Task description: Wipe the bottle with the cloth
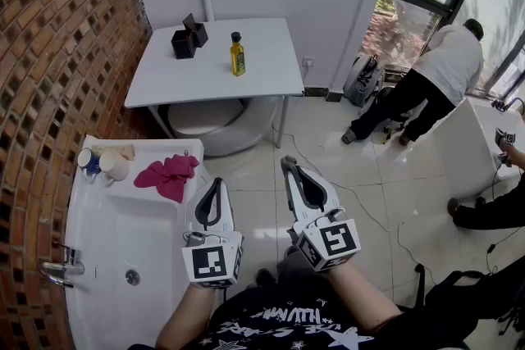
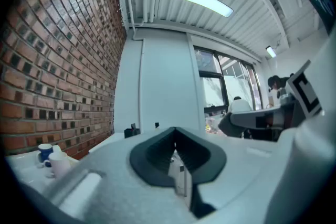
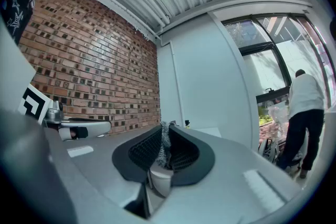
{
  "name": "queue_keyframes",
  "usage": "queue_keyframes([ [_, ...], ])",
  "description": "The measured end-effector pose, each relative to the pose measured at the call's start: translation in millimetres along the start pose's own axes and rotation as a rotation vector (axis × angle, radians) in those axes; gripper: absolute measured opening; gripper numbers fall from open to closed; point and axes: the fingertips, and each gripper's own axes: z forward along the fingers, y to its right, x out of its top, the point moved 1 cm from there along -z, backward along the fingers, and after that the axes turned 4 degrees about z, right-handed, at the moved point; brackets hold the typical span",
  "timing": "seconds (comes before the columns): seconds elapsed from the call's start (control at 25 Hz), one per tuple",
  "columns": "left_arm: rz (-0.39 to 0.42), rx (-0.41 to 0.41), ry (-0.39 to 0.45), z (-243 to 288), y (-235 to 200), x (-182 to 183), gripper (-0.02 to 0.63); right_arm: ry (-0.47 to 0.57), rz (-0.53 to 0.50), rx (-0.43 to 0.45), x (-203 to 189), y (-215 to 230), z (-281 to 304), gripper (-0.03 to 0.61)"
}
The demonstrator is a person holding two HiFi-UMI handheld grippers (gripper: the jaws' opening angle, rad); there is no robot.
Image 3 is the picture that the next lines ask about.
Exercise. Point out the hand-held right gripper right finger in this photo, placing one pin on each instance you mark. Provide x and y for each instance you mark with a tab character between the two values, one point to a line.
189	160

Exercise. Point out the grey cloth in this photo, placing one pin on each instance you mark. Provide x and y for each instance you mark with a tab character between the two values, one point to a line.
165	139

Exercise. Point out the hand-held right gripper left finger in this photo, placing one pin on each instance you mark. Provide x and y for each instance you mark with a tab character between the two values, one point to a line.
141	154

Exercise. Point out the white vertical wall pipe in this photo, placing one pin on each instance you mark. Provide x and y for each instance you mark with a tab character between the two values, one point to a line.
177	81

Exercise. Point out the clear plastic bag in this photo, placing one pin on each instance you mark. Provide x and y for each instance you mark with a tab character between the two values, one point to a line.
278	120

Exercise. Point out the black framed window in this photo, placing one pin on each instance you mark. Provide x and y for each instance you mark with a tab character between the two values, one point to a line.
265	47

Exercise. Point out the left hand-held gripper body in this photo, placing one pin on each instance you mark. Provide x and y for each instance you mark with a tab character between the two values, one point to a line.
31	102

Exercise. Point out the white ceiling pipes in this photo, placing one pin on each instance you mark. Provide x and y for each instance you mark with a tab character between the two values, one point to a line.
147	17

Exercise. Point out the yellow oil bottle black cap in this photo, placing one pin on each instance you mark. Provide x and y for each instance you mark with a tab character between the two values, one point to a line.
187	123

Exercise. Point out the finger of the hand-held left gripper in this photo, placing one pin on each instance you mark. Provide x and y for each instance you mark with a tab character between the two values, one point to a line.
78	133
99	127

